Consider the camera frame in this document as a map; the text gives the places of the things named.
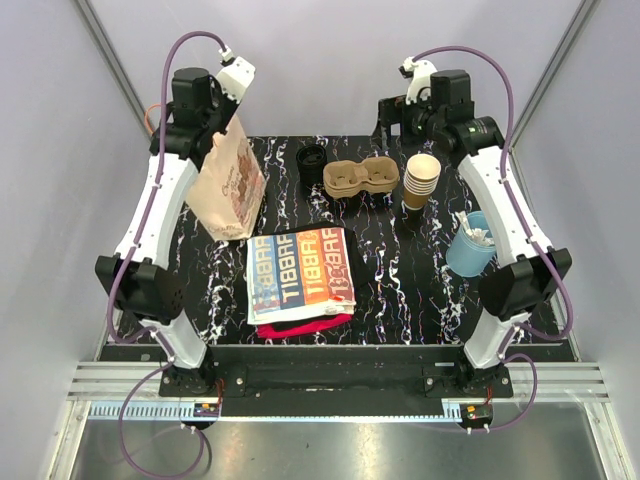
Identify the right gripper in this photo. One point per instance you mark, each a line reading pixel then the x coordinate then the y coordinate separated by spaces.
pixel 394 111

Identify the cardboard cup carrier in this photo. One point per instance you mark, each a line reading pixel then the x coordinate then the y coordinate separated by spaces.
pixel 374 175

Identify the paper takeout bag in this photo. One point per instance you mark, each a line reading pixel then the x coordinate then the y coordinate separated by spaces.
pixel 229 189

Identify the red cloth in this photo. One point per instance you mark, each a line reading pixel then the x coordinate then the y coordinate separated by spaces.
pixel 280 330

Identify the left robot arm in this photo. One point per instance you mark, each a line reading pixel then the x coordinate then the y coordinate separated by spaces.
pixel 136 277

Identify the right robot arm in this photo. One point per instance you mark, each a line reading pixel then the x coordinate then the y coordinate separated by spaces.
pixel 438 107

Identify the black coffee lid stack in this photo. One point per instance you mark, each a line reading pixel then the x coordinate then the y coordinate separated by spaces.
pixel 311 160

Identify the paper cup stack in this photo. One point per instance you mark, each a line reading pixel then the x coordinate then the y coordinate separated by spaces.
pixel 420 180

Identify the blue plastic cup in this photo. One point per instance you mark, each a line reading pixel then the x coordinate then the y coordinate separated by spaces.
pixel 467 259

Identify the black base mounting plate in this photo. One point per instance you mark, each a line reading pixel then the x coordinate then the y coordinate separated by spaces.
pixel 330 381

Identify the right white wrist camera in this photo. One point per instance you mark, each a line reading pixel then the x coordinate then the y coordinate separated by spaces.
pixel 419 75

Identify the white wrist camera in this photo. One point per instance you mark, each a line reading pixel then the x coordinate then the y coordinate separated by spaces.
pixel 419 75
pixel 235 76

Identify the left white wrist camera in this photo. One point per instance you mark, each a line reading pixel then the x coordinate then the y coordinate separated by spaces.
pixel 235 76

